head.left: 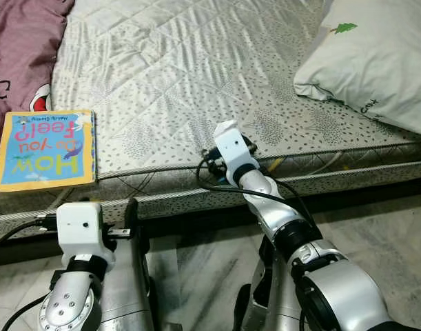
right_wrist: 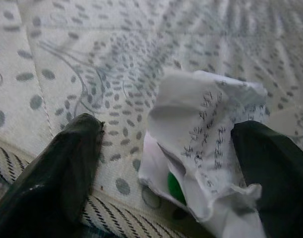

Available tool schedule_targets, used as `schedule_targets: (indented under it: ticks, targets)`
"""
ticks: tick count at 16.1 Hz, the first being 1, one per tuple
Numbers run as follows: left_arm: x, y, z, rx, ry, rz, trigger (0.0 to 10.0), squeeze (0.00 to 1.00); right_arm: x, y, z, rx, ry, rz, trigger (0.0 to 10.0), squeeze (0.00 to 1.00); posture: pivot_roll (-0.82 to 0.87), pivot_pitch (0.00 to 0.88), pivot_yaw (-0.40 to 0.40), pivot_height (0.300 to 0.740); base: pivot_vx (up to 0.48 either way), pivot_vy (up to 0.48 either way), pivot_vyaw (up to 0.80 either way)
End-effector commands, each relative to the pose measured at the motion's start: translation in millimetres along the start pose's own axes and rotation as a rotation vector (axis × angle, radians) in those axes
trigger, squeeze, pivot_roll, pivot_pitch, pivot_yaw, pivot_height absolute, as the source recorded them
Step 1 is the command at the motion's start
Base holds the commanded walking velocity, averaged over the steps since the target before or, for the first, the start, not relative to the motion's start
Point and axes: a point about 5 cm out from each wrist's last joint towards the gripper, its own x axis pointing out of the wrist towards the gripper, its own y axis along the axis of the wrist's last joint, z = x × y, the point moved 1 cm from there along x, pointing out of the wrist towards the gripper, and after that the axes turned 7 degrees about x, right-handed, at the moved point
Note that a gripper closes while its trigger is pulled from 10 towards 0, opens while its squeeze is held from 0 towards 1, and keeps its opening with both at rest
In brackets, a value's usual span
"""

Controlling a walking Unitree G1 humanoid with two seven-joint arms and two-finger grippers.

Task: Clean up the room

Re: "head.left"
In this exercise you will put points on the pink Mickey Mouse blanket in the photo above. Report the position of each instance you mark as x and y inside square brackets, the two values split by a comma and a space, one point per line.
[21, 55]

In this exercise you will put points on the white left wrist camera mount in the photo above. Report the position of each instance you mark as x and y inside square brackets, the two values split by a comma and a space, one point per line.
[79, 227]

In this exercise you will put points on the dark bed base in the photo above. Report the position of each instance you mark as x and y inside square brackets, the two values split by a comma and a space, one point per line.
[375, 189]

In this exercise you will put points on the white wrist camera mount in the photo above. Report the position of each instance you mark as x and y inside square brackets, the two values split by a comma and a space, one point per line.
[79, 227]
[234, 145]

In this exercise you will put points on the white pillow with tree print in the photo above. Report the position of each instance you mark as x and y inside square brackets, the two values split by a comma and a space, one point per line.
[382, 62]

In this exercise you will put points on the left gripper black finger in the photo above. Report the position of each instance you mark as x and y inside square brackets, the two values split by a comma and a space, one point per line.
[132, 217]

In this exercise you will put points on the silver robot right leg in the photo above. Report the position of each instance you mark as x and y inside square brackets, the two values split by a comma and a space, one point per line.
[272, 303]

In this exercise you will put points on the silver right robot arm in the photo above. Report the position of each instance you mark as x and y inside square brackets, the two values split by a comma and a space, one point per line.
[334, 283]

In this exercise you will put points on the blue yellow children's book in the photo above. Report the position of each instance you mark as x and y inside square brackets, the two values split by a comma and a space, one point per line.
[45, 152]

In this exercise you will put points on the quilted white mattress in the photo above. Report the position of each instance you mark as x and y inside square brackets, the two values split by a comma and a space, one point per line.
[182, 69]

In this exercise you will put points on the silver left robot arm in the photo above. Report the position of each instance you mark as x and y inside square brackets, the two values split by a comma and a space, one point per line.
[69, 310]

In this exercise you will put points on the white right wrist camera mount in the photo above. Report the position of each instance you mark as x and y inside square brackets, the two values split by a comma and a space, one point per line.
[234, 145]

